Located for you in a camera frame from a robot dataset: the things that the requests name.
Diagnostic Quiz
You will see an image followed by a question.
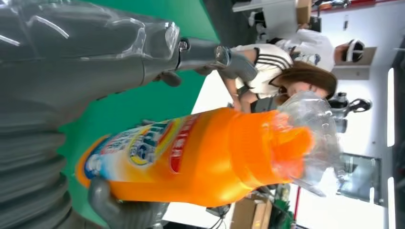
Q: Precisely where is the orange detergent bottle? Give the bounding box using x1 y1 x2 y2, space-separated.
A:
75 92 342 208

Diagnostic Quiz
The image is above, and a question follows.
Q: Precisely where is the green table mat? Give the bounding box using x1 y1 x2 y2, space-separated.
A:
58 0 221 228

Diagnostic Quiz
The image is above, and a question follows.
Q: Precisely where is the white table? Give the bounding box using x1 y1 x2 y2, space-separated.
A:
163 71 244 229

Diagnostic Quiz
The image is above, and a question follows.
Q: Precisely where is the seated person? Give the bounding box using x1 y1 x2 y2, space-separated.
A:
218 38 338 114

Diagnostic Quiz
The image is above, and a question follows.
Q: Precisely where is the white desk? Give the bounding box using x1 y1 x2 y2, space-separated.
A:
232 0 298 39

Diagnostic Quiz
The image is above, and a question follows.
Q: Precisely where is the brown cardboard box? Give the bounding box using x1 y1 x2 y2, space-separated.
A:
296 0 314 24
231 197 273 229

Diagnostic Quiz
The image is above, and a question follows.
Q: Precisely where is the person with headset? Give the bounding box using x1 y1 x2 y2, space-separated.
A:
275 28 366 72

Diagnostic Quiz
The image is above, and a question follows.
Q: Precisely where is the black and white machine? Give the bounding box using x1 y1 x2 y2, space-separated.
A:
327 92 373 134

